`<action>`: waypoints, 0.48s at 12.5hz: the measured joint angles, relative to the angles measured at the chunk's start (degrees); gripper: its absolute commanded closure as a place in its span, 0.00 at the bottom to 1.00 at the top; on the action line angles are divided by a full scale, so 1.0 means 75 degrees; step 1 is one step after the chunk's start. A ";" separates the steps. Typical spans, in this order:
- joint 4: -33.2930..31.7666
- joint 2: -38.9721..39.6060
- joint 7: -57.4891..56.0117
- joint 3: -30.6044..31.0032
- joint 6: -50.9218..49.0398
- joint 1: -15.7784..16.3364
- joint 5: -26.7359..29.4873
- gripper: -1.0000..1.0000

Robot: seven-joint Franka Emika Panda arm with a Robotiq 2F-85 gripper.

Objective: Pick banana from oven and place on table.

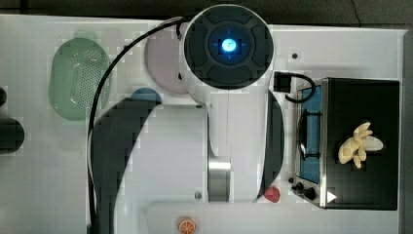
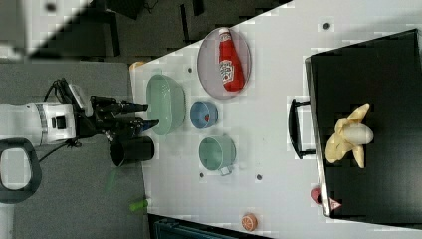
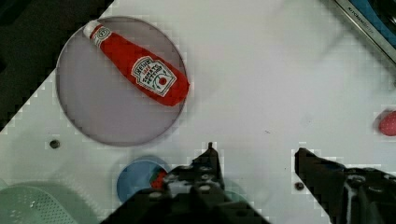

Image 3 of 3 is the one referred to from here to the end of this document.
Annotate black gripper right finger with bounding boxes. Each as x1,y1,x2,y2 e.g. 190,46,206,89
294,147,396,224

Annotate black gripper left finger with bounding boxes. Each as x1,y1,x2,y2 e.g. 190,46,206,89
101,144,268,224

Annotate small green cup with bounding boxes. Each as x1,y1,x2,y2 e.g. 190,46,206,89
224,179,248,203

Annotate small red toy in bowl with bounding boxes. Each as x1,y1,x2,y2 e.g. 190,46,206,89
149,170,167,189

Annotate small blue bowl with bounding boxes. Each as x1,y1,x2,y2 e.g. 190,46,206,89
117,156,170,203

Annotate red plush strawberry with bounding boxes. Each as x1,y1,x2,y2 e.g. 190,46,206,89
378,111,396,136

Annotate red plush ketchup bottle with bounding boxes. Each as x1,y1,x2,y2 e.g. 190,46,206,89
83,21,190,106

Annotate grey round plate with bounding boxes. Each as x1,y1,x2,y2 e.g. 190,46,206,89
56,17,187,147

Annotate green perforated colander bowl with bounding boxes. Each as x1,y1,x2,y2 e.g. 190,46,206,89
0,180,100,224

